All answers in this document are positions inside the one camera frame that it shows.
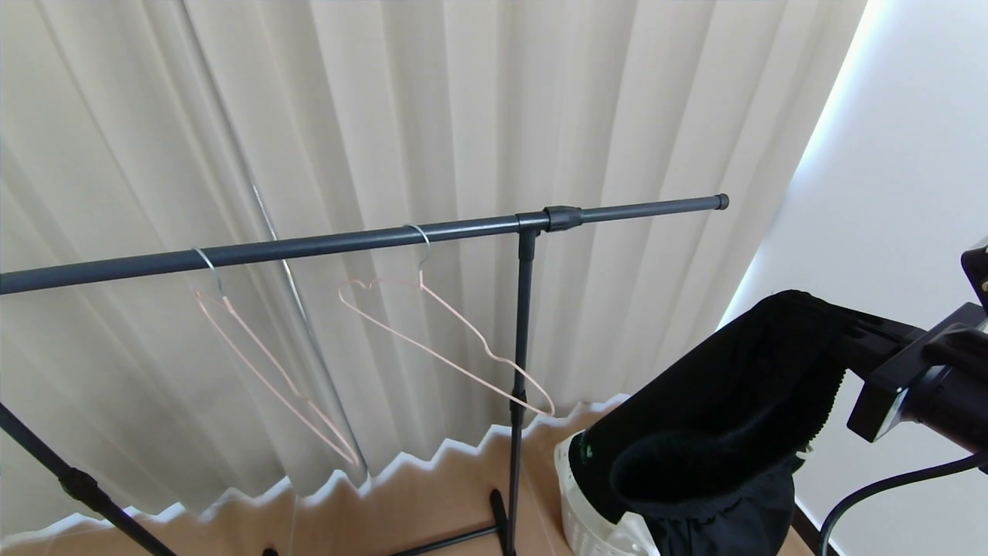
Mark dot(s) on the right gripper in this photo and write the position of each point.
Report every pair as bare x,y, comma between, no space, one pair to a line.
888,386

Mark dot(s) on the black shorts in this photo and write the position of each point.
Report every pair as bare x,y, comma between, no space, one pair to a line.
718,386

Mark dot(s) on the pink clothes hanger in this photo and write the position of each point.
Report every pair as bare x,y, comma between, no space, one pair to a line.
421,276
220,289

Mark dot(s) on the white laundry basket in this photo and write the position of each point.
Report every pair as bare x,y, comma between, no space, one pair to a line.
575,517

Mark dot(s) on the black clothes rack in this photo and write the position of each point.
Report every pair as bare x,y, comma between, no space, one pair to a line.
309,248

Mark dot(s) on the beige curtain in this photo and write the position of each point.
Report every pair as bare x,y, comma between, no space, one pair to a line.
386,116

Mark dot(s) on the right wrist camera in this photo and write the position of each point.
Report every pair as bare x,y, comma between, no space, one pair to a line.
976,270

